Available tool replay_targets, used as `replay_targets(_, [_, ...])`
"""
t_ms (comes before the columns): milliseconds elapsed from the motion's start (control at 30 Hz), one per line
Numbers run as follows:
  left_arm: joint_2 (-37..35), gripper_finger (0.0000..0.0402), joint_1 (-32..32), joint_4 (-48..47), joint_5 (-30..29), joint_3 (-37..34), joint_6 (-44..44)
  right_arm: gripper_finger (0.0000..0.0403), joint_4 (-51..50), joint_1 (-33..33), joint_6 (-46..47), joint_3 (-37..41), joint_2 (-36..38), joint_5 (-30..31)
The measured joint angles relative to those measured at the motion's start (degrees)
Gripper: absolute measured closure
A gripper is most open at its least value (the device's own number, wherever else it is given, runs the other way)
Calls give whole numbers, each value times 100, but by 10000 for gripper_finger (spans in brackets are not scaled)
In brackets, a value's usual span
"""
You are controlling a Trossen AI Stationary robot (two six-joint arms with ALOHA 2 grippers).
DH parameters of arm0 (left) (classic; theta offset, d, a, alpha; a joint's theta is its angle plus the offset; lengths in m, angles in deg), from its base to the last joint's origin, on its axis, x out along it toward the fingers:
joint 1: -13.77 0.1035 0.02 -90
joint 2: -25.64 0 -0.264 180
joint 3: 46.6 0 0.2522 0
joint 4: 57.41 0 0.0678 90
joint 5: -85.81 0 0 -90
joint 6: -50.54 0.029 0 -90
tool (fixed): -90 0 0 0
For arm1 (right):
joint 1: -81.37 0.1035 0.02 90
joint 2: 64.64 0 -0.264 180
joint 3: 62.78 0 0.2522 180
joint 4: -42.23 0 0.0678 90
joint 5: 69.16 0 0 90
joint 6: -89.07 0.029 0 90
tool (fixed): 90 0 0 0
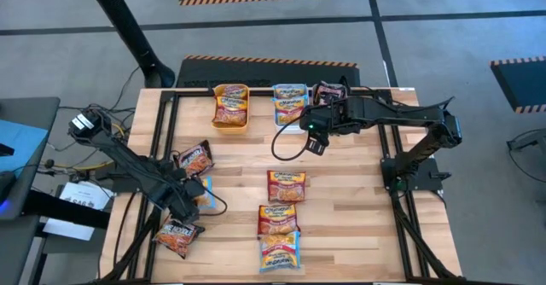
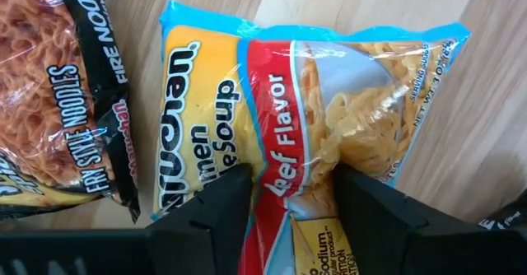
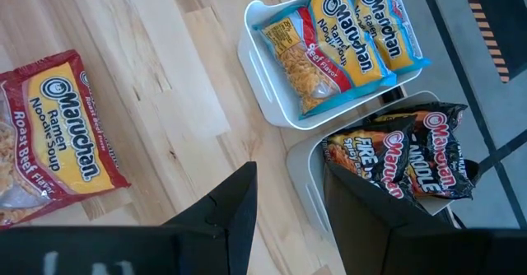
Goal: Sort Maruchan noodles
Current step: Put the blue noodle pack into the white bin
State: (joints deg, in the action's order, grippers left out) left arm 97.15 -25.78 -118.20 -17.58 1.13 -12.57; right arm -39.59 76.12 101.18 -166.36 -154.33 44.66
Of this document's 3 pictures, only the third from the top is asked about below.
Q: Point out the black floor tape line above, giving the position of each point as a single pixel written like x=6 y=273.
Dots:
x=506 y=149
x=461 y=73

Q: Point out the black Maruchan fire noodle packet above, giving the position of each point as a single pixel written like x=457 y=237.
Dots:
x=370 y=151
x=440 y=155

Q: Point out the Maruchan ramen noodle packets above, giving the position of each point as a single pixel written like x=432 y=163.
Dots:
x=62 y=122

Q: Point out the blue Maruchan beef ramen packet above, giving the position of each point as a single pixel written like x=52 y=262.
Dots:
x=346 y=40
x=387 y=28

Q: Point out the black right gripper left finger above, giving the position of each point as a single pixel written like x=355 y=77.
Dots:
x=234 y=209

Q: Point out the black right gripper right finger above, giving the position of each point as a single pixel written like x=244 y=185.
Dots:
x=362 y=225

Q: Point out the white plastic bin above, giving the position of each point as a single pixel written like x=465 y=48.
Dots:
x=263 y=81
x=304 y=164

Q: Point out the yellow black hazard tape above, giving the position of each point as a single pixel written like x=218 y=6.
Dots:
x=488 y=32

